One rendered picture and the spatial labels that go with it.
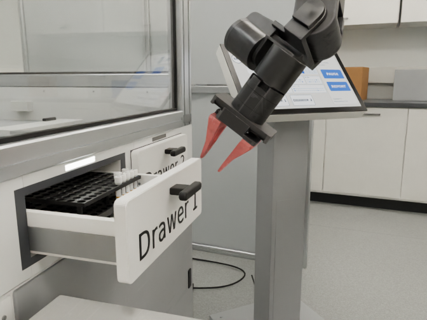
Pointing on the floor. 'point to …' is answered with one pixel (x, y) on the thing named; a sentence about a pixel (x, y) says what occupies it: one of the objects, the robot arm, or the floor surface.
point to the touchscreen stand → (279, 228)
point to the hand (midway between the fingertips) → (213, 160)
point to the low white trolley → (97, 311)
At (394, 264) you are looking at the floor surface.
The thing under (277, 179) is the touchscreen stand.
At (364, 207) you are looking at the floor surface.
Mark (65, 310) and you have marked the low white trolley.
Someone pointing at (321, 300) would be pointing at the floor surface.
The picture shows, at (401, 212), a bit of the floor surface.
